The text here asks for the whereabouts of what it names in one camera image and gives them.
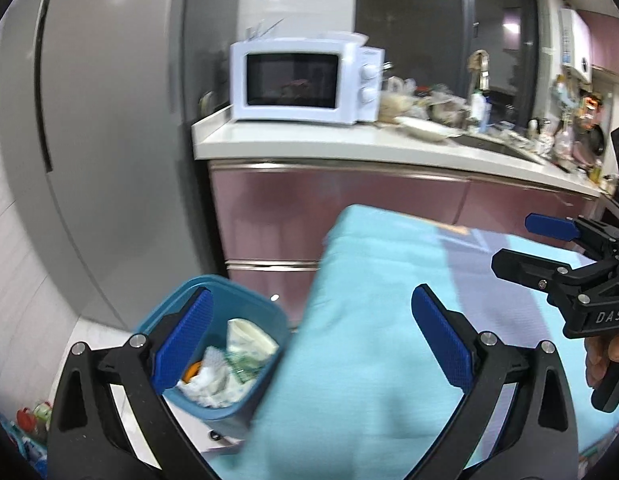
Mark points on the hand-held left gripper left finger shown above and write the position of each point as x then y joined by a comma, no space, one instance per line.
184,332

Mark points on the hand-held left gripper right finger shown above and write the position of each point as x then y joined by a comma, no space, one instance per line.
442,332

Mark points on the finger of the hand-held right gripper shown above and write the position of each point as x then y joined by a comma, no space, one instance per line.
524,267
552,227

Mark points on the green orange snack wrapper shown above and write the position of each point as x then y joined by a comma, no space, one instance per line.
192,373

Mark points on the large white tissue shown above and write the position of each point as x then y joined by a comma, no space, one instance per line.
209,386

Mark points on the white blue-dotted paper cup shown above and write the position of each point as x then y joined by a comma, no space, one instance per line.
249,337

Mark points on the blue plastic bin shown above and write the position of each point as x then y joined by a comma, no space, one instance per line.
252,306

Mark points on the person's right hand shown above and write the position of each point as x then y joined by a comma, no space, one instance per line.
597,360

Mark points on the teal grey printed tablecloth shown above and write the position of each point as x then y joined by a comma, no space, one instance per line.
364,335

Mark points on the black hanging frying pan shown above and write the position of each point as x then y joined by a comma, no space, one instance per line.
597,141

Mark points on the white soap bottle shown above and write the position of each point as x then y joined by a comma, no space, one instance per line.
478,112

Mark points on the pink base cabinets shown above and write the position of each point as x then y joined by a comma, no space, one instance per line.
339,210

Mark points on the white shallow plate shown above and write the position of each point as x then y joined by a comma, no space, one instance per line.
424,129

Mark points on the steel sink faucet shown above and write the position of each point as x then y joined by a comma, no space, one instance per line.
482,67

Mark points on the white water heater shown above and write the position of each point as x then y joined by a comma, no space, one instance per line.
575,45

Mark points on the clear plastic food container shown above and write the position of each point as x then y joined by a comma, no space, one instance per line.
395,106

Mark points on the grey refrigerator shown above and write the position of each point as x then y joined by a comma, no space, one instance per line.
114,135

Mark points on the white kitchen counter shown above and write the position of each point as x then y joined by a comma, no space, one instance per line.
289,141

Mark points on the white microwave oven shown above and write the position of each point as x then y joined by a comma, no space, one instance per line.
349,105

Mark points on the dark kitchen window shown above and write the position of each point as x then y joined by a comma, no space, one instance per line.
414,25

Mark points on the pink wall cabinet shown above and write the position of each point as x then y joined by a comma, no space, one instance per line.
609,40

